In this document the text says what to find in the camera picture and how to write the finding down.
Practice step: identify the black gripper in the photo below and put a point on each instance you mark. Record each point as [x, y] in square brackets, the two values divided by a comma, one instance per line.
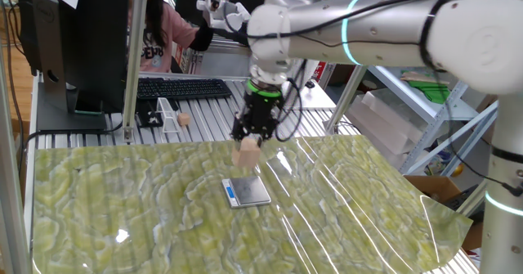
[261, 108]

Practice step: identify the light wooden cube block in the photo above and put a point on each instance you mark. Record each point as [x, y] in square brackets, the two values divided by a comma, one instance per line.
[246, 153]

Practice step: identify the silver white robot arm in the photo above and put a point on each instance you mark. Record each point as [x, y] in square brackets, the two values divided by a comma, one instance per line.
[367, 32]

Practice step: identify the silver digital pocket scale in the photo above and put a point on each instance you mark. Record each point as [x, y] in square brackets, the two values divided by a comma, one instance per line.
[249, 190]

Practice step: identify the white foam block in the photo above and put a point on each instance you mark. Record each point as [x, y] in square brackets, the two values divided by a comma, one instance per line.
[380, 118]

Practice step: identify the white flat board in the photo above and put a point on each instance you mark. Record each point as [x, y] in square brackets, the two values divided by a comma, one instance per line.
[314, 98]

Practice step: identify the small wooden peg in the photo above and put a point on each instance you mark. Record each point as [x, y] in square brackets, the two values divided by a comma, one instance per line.
[184, 119]

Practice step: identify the black keyboard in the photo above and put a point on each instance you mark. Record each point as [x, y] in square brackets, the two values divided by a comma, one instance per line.
[184, 88]

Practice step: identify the white haptic control device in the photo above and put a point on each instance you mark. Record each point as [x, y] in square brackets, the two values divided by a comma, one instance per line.
[222, 10]

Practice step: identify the person in pink shirt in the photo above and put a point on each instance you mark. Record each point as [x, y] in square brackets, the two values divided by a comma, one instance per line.
[171, 32]

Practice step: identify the white metal shelf rack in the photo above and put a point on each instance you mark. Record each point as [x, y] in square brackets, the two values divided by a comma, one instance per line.
[396, 83]

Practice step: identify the green marble pattern mat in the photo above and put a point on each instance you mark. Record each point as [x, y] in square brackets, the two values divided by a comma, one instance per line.
[102, 204]

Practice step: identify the green plastic item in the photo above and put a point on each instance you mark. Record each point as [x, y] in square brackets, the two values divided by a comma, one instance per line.
[431, 91]

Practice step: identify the black computer monitor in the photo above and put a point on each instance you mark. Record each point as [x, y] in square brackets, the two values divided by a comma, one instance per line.
[94, 41]

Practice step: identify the brown cardboard box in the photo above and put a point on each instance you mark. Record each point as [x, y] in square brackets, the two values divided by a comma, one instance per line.
[433, 186]

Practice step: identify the yellow ball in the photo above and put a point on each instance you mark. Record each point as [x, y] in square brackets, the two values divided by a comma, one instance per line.
[458, 170]

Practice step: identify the black electronic device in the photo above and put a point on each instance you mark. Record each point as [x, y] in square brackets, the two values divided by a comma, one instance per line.
[461, 198]

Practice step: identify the aluminium frame post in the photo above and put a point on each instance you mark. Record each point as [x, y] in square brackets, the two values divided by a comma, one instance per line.
[347, 98]
[10, 184]
[135, 61]
[474, 198]

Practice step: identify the black bracket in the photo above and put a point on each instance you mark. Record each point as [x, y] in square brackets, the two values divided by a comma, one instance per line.
[149, 116]

